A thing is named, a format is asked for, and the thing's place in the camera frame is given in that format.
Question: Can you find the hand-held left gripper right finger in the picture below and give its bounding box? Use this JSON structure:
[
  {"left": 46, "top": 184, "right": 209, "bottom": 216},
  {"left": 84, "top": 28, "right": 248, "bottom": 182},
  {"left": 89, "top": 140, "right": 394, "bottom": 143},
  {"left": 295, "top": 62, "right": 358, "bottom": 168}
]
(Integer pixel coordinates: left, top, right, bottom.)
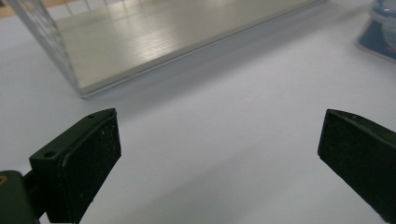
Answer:
[{"left": 317, "top": 108, "right": 396, "bottom": 224}]

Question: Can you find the white metal mesh shelf rack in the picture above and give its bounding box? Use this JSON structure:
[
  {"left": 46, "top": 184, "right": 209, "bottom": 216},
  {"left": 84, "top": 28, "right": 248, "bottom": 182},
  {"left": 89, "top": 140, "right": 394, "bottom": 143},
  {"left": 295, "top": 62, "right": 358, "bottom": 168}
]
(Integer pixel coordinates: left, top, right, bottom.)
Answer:
[{"left": 7, "top": 0, "right": 328, "bottom": 99}]

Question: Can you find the blue and white packet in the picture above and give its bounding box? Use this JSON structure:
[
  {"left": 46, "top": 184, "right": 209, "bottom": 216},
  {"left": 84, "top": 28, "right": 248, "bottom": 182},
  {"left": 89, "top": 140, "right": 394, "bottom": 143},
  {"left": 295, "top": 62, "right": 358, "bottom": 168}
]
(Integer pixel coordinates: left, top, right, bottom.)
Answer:
[{"left": 355, "top": 0, "right": 396, "bottom": 63}]

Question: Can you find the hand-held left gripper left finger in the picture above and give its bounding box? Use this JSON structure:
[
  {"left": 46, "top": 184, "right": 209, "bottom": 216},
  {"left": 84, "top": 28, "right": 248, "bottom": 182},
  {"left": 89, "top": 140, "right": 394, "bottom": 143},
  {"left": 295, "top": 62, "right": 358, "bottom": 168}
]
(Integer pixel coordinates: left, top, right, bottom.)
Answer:
[{"left": 28, "top": 107, "right": 122, "bottom": 224}]

